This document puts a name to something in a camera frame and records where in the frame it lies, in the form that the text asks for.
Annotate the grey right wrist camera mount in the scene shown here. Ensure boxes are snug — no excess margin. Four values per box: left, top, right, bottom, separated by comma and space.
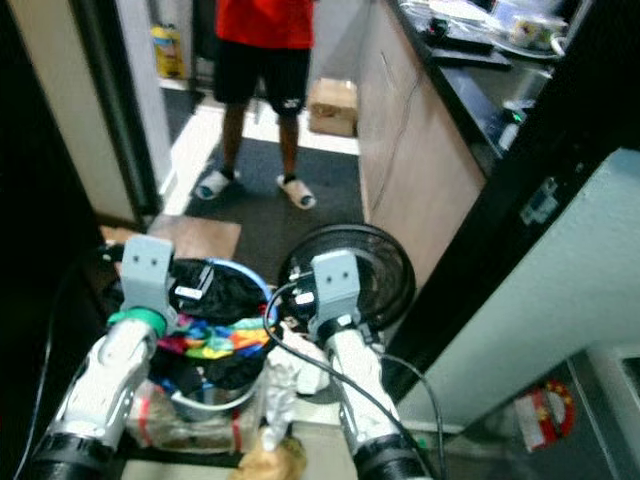
310, 249, 363, 321

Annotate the person in red shirt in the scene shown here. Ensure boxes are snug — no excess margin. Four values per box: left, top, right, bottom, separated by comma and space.
195, 0, 318, 211

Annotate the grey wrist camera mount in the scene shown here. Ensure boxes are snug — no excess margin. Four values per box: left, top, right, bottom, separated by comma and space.
310, 249, 363, 321
122, 235, 176, 313

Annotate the rainbow patterned garment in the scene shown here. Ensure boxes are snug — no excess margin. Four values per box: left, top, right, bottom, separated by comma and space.
160, 315, 273, 361

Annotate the black garment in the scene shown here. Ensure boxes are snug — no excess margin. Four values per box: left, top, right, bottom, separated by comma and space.
110, 258, 273, 396

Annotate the red and white package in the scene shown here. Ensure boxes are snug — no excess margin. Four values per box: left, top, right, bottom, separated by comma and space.
513, 378, 576, 451

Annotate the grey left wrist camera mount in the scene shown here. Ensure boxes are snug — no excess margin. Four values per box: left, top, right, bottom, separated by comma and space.
122, 235, 176, 313

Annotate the black kitchen countertop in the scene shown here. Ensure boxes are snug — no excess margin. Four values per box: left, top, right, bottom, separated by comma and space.
390, 0, 596, 171

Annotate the white bowl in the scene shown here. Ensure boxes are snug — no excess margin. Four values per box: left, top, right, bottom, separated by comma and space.
510, 12, 571, 51

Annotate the blue laundry basket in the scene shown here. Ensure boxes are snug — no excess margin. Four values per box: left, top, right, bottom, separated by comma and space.
105, 258, 276, 413

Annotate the black floor fan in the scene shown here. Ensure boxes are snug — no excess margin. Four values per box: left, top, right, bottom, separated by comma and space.
278, 223, 417, 346

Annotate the brown floor mat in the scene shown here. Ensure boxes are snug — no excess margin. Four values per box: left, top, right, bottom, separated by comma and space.
105, 213, 243, 263

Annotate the beige door frame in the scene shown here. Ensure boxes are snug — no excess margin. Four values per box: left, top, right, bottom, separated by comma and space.
8, 0, 161, 226

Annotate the yellow bottle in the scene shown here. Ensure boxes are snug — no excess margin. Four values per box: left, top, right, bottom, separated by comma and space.
151, 24, 186, 81

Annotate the clear plastic package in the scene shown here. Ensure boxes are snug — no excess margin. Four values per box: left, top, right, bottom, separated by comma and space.
135, 395, 261, 456

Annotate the grey door latch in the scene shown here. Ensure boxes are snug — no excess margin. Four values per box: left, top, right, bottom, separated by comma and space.
520, 178, 561, 226

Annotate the black cooktop with green light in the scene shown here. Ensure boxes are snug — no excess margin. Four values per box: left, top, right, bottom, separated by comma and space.
485, 65, 546, 151

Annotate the white cloth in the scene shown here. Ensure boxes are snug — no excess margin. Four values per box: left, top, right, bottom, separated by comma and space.
257, 330, 329, 453

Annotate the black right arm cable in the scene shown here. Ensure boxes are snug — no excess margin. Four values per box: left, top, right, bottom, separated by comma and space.
263, 283, 449, 480

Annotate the cardboard box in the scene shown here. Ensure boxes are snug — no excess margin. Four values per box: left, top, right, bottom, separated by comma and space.
307, 78, 359, 138

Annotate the wooden kitchen cabinet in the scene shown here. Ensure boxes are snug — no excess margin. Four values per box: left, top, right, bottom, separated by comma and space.
356, 0, 486, 286

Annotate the brown plush item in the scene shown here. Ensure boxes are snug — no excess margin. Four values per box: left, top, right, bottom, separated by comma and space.
240, 440, 309, 480

